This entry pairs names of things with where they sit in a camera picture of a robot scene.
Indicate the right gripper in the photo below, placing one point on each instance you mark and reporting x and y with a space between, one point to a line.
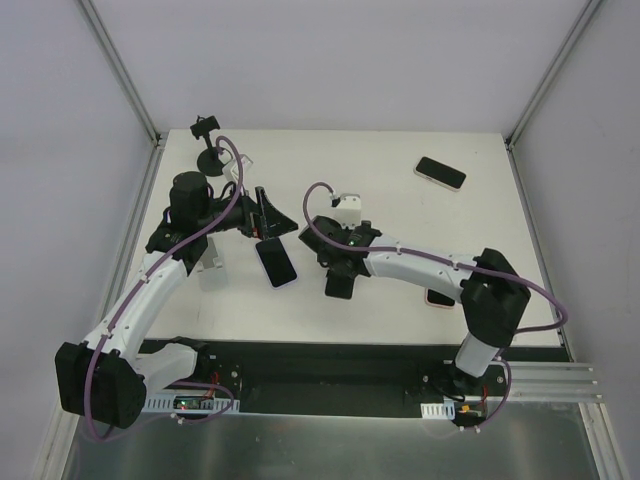
320 240

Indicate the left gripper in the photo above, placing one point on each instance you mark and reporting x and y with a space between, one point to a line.
258 216

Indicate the black folding phone stand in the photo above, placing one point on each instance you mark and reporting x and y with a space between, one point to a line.
340 284

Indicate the purple case phone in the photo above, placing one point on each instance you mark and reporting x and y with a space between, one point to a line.
276 263

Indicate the black round-base clamp stand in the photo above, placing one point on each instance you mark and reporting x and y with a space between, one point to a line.
208 161

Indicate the white folding phone stand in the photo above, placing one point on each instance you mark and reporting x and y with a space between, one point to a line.
210 270

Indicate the pink case phone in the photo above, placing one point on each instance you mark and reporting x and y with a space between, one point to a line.
436 299

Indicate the cream case phone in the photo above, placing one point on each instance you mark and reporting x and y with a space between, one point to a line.
439 173

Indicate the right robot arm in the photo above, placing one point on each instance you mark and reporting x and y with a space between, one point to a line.
490 292

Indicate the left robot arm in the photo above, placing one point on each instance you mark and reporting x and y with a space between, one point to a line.
103 378

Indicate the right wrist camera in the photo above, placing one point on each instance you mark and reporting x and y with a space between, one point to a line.
346 209

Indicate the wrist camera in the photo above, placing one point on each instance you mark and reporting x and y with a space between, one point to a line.
346 209
231 170

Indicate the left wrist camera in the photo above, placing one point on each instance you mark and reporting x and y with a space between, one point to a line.
231 170

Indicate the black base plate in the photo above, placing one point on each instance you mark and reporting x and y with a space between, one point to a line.
352 380

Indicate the left aluminium frame post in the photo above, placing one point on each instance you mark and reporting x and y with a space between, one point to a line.
105 43

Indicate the aluminium frame post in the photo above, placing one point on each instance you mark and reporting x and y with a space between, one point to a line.
105 43
585 17

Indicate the right cable duct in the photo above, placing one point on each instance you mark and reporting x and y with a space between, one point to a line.
452 410

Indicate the cable duct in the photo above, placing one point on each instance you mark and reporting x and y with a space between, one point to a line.
189 404
452 410

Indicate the left cable duct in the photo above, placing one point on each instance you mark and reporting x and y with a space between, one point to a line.
189 404

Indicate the right aluminium frame post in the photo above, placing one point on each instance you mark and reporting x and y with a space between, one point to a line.
585 17

